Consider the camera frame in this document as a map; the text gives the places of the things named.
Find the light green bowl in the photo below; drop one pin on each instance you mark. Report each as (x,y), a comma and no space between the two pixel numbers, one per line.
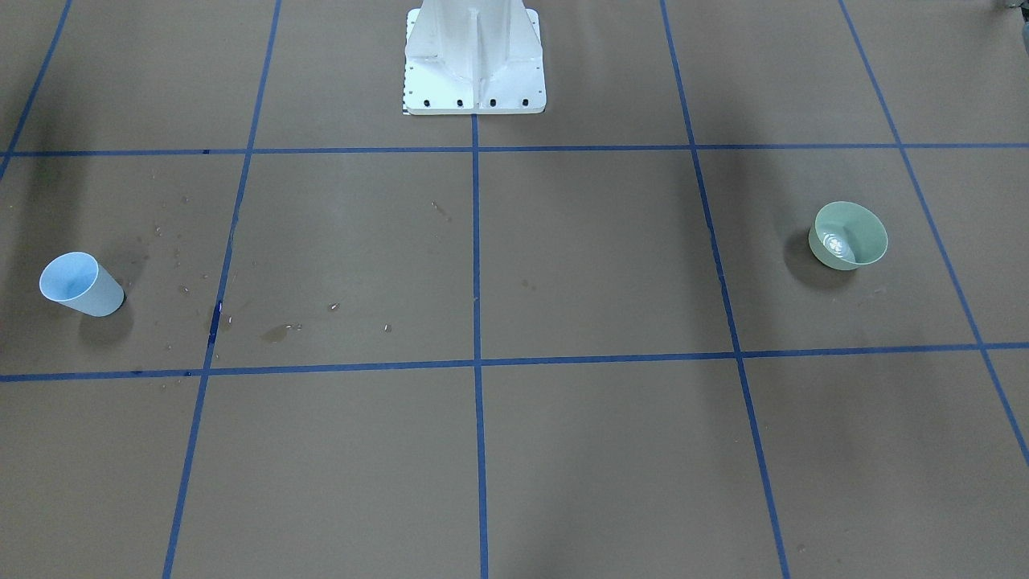
(846,236)

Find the light blue plastic cup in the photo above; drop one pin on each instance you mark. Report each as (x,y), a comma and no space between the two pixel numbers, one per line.
(78,281)

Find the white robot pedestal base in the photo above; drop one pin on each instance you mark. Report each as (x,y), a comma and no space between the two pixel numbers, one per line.
(473,58)

